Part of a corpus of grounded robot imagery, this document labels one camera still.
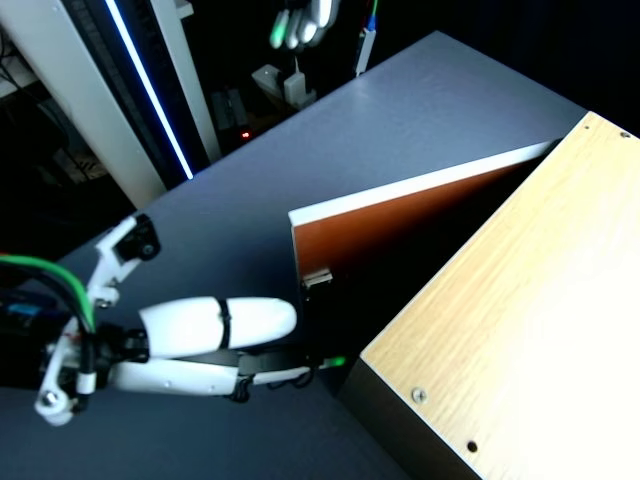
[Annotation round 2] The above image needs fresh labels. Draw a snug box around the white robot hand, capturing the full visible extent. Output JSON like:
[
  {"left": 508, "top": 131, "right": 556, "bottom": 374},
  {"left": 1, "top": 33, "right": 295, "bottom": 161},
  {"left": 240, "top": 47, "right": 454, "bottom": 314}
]
[
  {"left": 102, "top": 296, "right": 349, "bottom": 404},
  {"left": 268, "top": 0, "right": 335, "bottom": 50}
]

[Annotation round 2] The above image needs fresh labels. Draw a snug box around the white cabinet door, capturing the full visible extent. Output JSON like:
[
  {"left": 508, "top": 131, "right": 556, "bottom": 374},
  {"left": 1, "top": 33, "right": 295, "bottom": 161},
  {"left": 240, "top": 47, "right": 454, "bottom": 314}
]
[{"left": 288, "top": 139, "right": 564, "bottom": 364}]

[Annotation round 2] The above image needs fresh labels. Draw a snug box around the light wooden cabinet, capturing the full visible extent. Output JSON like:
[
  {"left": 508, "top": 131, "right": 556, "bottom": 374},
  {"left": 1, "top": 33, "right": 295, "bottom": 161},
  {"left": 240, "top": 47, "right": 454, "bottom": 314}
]
[{"left": 337, "top": 110, "right": 640, "bottom": 480}]

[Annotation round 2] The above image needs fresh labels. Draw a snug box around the white plug adapter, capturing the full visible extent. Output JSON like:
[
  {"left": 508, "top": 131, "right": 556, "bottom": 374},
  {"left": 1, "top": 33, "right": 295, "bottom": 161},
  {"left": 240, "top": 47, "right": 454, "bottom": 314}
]
[{"left": 283, "top": 57, "right": 308, "bottom": 105}]

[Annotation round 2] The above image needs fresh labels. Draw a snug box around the black power box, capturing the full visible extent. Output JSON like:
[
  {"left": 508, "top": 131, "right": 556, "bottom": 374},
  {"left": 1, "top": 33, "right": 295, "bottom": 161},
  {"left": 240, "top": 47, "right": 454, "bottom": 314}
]
[{"left": 209, "top": 88, "right": 251, "bottom": 132}]

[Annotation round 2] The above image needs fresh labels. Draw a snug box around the blue LED light strip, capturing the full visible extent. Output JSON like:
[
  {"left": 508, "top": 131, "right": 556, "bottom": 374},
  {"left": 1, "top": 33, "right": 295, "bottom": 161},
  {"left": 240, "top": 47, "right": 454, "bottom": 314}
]
[{"left": 103, "top": 0, "right": 195, "bottom": 180}]

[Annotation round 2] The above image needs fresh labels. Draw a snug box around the white connector with coloured wires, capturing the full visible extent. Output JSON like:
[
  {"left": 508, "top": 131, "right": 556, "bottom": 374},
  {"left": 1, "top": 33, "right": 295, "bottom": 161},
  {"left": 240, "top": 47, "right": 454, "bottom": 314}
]
[{"left": 353, "top": 0, "right": 382, "bottom": 77}]

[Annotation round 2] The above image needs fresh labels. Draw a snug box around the black wrist camera white bracket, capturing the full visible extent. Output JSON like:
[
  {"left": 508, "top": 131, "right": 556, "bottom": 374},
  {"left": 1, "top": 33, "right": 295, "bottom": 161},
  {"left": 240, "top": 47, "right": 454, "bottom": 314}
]
[{"left": 88, "top": 213, "right": 162, "bottom": 307}]

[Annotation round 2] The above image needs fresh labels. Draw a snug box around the narrow white frame post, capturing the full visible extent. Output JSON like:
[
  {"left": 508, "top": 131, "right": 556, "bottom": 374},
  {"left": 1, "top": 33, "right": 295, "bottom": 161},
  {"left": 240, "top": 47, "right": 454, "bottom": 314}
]
[{"left": 149, "top": 0, "right": 222, "bottom": 161}]

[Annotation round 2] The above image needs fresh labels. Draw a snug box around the wide white frame post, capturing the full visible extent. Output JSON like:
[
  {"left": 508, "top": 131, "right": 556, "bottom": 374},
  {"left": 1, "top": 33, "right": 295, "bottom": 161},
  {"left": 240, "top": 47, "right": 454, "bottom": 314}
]
[{"left": 0, "top": 0, "right": 169, "bottom": 209}]

